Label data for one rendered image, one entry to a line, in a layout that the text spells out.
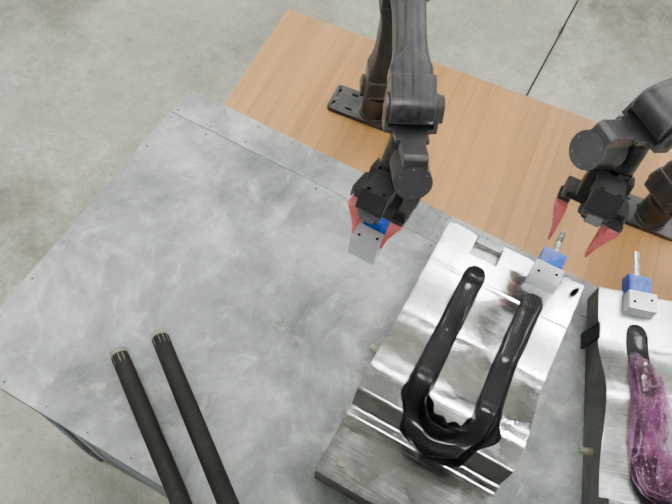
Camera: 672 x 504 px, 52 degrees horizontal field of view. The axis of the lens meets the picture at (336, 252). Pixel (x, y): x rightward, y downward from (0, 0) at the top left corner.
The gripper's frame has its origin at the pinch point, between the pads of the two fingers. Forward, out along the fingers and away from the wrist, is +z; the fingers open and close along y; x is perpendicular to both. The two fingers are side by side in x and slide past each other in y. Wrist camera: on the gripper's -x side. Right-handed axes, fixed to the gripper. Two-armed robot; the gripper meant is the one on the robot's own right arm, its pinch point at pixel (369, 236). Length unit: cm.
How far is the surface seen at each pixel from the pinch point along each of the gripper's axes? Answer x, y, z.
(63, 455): -2, -54, 108
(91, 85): 95, -128, 61
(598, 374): 4.2, 44.6, 6.9
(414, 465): -21.2, 23.5, 20.3
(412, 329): -5.6, 13.5, 9.0
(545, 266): 11.9, 28.7, -2.9
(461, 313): 1.5, 19.6, 6.6
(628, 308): 15.7, 45.1, -0.6
